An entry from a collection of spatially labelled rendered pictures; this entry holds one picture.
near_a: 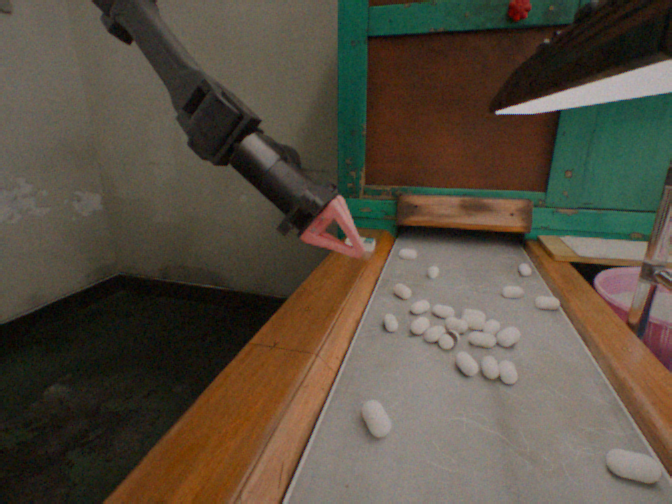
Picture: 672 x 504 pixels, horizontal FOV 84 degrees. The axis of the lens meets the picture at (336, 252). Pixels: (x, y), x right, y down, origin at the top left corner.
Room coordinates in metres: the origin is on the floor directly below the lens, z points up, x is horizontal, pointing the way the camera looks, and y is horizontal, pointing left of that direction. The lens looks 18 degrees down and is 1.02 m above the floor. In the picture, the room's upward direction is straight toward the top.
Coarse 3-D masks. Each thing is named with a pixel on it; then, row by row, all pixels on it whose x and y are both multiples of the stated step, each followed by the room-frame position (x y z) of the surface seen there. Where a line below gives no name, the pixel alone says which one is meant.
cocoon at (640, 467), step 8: (608, 456) 0.24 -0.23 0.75; (616, 456) 0.24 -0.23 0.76; (624, 456) 0.24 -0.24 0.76; (632, 456) 0.24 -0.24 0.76; (640, 456) 0.24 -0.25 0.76; (648, 456) 0.24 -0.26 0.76; (608, 464) 0.24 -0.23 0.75; (616, 464) 0.24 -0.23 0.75; (624, 464) 0.23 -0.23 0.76; (632, 464) 0.23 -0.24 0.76; (640, 464) 0.23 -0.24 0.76; (648, 464) 0.23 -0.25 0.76; (656, 464) 0.23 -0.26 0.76; (616, 472) 0.24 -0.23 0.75; (624, 472) 0.23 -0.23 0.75; (632, 472) 0.23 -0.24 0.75; (640, 472) 0.23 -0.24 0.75; (648, 472) 0.23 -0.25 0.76; (656, 472) 0.23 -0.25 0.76; (640, 480) 0.23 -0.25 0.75; (648, 480) 0.23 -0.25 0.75; (656, 480) 0.23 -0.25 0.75
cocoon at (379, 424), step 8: (368, 408) 0.30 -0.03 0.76; (376, 408) 0.29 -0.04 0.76; (368, 416) 0.29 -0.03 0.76; (376, 416) 0.28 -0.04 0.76; (384, 416) 0.28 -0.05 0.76; (368, 424) 0.28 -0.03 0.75; (376, 424) 0.28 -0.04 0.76; (384, 424) 0.28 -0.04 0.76; (376, 432) 0.27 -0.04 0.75; (384, 432) 0.27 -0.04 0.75
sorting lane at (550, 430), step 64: (448, 256) 0.80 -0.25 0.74; (512, 256) 0.80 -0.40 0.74; (512, 320) 0.50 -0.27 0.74; (384, 384) 0.36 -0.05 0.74; (448, 384) 0.36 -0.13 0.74; (512, 384) 0.36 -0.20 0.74; (576, 384) 0.36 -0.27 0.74; (320, 448) 0.27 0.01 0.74; (384, 448) 0.27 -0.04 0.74; (448, 448) 0.27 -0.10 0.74; (512, 448) 0.27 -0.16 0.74; (576, 448) 0.27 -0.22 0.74; (640, 448) 0.27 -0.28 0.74
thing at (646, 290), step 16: (592, 0) 0.34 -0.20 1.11; (576, 16) 0.36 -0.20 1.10; (656, 224) 0.45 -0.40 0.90; (656, 240) 0.45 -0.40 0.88; (656, 256) 0.45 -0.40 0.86; (640, 272) 0.46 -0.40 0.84; (656, 272) 0.43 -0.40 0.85; (640, 288) 0.45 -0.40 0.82; (656, 288) 0.44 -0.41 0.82; (640, 304) 0.45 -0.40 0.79; (640, 320) 0.44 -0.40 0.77; (640, 336) 0.44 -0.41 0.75
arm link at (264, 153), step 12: (240, 144) 0.48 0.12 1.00; (252, 144) 0.48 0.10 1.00; (264, 144) 0.49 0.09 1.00; (240, 156) 0.48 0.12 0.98; (252, 156) 0.47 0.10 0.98; (264, 156) 0.47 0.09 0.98; (276, 156) 0.48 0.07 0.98; (240, 168) 0.48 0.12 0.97; (252, 168) 0.47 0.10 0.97; (264, 168) 0.47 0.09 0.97; (252, 180) 0.48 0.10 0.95
